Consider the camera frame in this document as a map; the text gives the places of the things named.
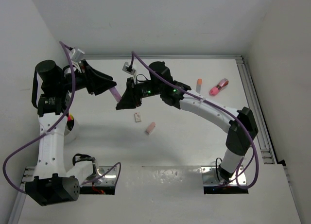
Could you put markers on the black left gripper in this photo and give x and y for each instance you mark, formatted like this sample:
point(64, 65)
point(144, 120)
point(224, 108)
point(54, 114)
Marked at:
point(103, 82)

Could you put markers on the pink black highlighter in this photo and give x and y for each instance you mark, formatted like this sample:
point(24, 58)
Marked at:
point(70, 122)

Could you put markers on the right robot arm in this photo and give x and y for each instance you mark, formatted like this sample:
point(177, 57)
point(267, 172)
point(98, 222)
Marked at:
point(239, 125)

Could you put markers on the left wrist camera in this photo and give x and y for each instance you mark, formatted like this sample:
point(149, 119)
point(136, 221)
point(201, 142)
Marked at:
point(76, 55)

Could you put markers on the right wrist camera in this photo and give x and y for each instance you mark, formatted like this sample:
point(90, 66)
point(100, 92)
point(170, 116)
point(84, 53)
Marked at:
point(129, 69)

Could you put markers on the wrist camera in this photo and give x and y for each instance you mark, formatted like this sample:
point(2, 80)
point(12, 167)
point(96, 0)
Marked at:
point(129, 69)
point(76, 55)

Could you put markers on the purple pink highlighter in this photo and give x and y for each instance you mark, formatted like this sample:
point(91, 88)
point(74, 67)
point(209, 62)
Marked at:
point(115, 94)

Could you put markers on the white round container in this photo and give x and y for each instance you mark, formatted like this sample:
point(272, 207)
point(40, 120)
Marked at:
point(70, 136)

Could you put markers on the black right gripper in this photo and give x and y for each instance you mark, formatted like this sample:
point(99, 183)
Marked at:
point(131, 98)

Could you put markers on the orange grey marker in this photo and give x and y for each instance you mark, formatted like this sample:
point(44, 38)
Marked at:
point(199, 85)

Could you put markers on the white eraser with label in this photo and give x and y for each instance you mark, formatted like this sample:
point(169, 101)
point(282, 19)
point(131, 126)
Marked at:
point(137, 117)

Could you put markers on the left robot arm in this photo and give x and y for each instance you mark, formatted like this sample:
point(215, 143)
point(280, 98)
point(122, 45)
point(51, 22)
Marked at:
point(51, 183)

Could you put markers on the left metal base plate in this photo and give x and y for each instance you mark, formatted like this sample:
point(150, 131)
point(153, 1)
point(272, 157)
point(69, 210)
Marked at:
point(105, 185)

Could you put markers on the pink eraser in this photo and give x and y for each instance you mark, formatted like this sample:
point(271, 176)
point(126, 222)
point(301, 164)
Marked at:
point(150, 128)

